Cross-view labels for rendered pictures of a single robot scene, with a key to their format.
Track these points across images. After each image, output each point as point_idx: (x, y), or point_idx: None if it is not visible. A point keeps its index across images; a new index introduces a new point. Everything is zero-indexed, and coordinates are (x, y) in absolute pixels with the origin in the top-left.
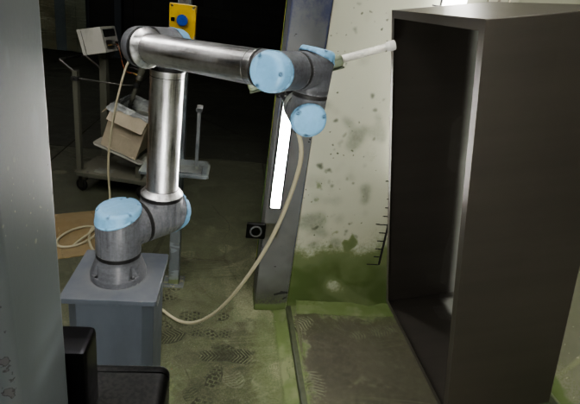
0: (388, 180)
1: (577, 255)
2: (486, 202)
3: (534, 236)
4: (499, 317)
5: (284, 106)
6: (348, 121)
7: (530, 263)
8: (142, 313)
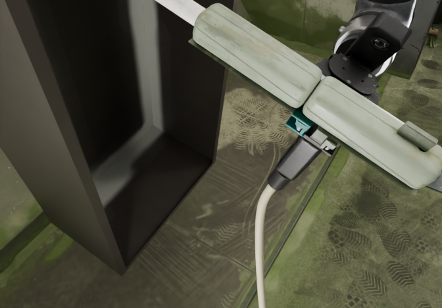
0: (89, 197)
1: (147, 23)
2: (221, 0)
3: (179, 17)
4: (193, 85)
5: (395, 54)
6: None
7: (179, 40)
8: None
